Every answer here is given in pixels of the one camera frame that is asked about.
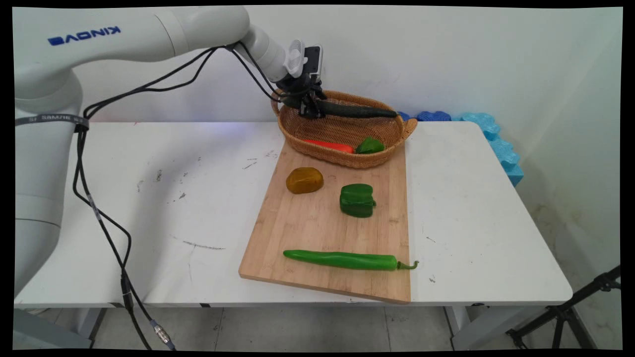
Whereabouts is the green bell pepper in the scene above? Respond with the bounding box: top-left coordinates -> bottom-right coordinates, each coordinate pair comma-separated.
339,183 -> 377,219

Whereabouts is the long light green chili pepper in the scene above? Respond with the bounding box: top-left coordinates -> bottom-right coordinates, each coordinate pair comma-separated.
283,249 -> 419,272

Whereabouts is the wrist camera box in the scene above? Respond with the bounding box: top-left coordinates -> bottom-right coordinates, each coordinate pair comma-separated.
303,44 -> 324,76

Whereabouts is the dark green cucumber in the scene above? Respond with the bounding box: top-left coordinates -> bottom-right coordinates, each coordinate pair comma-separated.
315,101 -> 399,119

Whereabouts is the short black cable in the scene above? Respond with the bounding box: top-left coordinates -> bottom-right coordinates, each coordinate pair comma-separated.
231,43 -> 303,100

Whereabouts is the woven wicker basket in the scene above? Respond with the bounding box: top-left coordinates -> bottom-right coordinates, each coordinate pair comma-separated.
271,90 -> 418,170

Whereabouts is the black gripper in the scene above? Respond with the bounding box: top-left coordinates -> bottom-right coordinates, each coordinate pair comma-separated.
283,72 -> 326,120

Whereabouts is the black tripod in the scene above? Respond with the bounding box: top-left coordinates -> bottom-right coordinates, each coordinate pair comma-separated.
506,265 -> 622,351

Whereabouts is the orange carrot with green leaves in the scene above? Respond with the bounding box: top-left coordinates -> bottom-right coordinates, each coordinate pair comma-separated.
303,137 -> 385,155

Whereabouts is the grey labelled strap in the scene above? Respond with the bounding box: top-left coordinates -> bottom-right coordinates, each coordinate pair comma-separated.
15,113 -> 90,133

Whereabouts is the long black cable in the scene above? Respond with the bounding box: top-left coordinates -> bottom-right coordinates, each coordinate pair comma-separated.
72,44 -> 178,351

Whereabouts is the white table leg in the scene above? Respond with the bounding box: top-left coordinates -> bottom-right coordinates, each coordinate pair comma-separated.
444,303 -> 551,351
13,306 -> 106,350

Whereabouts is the large light blue foam piece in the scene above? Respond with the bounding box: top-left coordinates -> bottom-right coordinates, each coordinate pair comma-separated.
459,112 -> 525,187

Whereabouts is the yellow-brown potato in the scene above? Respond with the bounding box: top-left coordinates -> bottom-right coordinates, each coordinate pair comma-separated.
286,167 -> 324,195

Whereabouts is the wooden cutting board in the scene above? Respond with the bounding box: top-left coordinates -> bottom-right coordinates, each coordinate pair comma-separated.
239,140 -> 412,304

